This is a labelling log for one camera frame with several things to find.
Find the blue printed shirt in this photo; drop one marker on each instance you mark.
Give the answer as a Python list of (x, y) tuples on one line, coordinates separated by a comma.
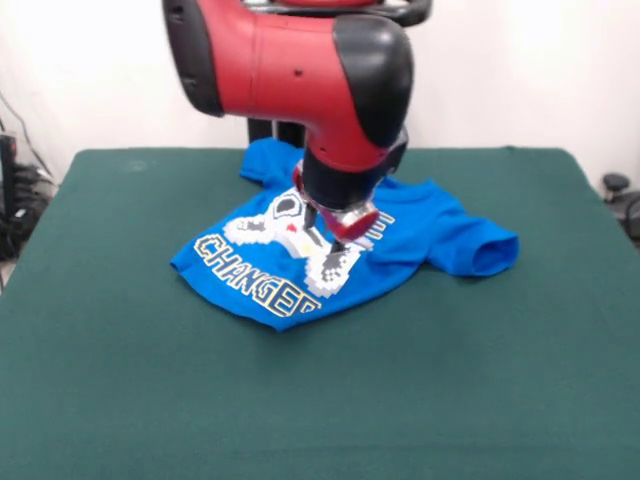
[(425, 240)]

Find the black box device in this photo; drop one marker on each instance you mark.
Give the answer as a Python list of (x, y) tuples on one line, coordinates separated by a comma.
[(7, 170)]

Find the dark green table cloth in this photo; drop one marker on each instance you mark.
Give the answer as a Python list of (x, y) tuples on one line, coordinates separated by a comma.
[(125, 350)]

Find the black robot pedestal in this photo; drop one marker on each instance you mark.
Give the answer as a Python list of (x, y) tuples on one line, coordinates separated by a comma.
[(265, 132)]

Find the black office chair base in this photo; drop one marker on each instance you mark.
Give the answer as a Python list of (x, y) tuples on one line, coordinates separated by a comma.
[(625, 200)]

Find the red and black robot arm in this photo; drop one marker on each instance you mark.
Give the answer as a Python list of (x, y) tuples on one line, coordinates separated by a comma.
[(300, 75)]

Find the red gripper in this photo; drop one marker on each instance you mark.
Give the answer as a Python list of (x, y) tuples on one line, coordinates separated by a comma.
[(352, 225)]

